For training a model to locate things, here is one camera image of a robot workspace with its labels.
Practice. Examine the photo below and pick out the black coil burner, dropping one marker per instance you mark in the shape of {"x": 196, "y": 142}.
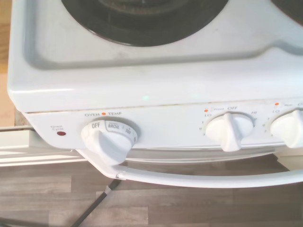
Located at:
{"x": 142, "y": 26}

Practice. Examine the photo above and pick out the black rod with white band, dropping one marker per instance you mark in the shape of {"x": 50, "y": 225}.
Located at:
{"x": 94, "y": 203}

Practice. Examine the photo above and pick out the white burner knob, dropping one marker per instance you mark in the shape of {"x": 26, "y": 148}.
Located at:
{"x": 290, "y": 130}
{"x": 228, "y": 131}

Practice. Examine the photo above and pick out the white oven temperature knob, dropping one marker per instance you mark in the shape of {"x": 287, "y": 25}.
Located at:
{"x": 106, "y": 144}

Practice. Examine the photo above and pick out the white electric stove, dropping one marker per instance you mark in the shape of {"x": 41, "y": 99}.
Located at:
{"x": 142, "y": 80}

